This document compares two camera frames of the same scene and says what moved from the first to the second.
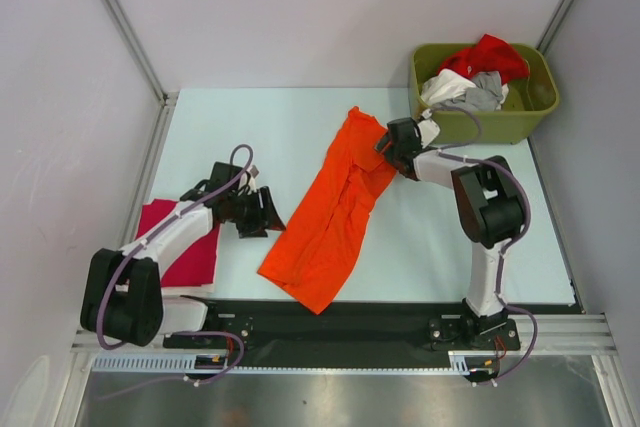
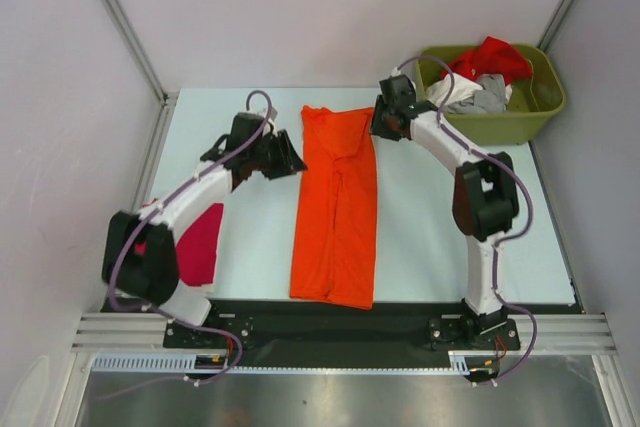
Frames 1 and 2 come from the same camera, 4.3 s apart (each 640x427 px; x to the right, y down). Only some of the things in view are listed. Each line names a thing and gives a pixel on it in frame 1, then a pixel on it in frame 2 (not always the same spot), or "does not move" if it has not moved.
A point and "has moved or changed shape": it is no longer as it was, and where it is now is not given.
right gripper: x=390 y=156 → x=377 y=127
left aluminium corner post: x=116 y=3 does not move
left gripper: x=272 y=220 → x=288 y=161
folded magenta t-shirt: x=198 y=264 does not move
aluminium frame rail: x=590 y=334 does not move
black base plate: x=353 y=335 does not move
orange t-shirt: x=321 y=241 has moved or changed shape
